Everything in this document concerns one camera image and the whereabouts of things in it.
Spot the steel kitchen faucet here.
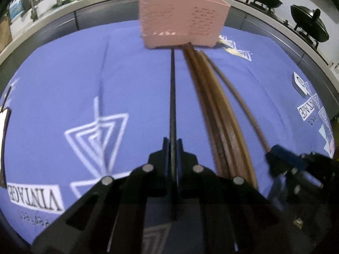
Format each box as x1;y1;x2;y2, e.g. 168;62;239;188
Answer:
9;0;39;22

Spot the dark brown wooden chopstick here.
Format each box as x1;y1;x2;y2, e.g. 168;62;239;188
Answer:
203;58;258;189

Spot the pink perforated utensil basket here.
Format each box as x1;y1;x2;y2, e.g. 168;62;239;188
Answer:
139;0;230;49

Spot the wooden cutting board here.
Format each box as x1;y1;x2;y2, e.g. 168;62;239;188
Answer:
0;17;12;52

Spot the black chopstick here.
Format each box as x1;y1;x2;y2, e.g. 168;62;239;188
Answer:
169;48;177;185

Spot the brown wooden chopstick thin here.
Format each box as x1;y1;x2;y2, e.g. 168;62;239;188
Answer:
199;51;271;153

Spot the small white box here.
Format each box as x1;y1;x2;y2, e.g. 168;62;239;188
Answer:
292;72;311;98

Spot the blue printed tablecloth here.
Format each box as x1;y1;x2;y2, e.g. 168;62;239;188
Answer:
1;21;334;243

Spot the blue detergent jug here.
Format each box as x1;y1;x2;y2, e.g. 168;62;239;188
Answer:
9;0;24;21

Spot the black pot with lid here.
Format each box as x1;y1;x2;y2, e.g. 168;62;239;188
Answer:
290;5;330;50

